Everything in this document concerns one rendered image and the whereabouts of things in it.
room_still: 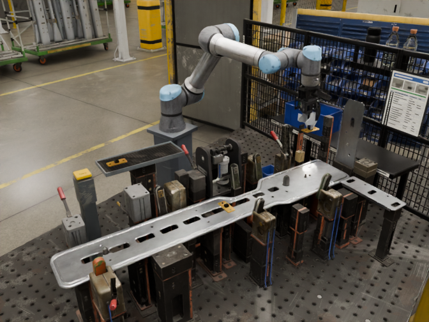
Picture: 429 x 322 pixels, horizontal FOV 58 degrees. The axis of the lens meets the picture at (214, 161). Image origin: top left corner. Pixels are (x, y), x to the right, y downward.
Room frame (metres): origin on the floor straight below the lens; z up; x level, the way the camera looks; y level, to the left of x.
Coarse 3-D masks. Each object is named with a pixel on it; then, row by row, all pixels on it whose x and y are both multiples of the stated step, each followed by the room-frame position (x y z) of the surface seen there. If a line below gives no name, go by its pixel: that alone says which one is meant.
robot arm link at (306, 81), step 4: (304, 76) 1.59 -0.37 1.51; (316, 76) 1.58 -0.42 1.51; (304, 80) 1.59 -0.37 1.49; (308, 80) 1.58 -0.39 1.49; (312, 80) 1.58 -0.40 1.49; (316, 80) 1.59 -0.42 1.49; (304, 84) 1.59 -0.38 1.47; (308, 84) 1.58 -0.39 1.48; (312, 84) 1.58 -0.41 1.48; (316, 84) 1.58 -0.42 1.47
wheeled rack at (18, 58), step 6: (12, 6) 7.43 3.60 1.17; (0, 18) 7.88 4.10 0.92; (18, 30) 7.44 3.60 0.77; (0, 36) 8.02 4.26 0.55; (0, 42) 8.01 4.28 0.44; (0, 54) 7.64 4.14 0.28; (6, 54) 7.51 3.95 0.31; (12, 54) 7.59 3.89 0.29; (18, 54) 7.56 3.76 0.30; (24, 54) 7.45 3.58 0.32; (0, 60) 7.17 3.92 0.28; (6, 60) 7.20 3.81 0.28; (12, 60) 7.25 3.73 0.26; (18, 60) 7.33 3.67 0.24; (24, 60) 7.42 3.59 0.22; (18, 66) 7.40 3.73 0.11
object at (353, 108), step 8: (352, 104) 1.78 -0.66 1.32; (360, 104) 1.75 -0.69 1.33; (344, 112) 1.82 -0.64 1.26; (352, 112) 1.78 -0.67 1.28; (360, 112) 1.74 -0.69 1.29; (344, 120) 1.81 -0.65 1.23; (360, 120) 1.74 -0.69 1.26; (344, 128) 1.80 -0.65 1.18; (352, 128) 1.76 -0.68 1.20; (360, 128) 1.73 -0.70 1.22; (344, 136) 1.80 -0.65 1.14; (352, 136) 1.76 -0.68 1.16; (344, 144) 1.79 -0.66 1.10; (352, 144) 1.75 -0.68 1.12; (336, 152) 1.82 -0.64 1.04; (344, 152) 1.78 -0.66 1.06; (352, 152) 1.74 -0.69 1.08; (344, 160) 1.78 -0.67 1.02; (352, 160) 1.74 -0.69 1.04
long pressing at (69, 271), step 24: (312, 168) 1.73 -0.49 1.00; (264, 192) 1.50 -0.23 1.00; (288, 192) 1.50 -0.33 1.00; (312, 192) 1.50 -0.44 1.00; (168, 216) 1.32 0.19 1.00; (192, 216) 1.32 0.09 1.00; (216, 216) 1.32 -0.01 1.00; (240, 216) 1.32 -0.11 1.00; (96, 240) 1.16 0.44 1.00; (120, 240) 1.16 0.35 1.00; (168, 240) 1.16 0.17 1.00; (72, 264) 1.03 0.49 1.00; (120, 264) 1.03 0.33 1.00
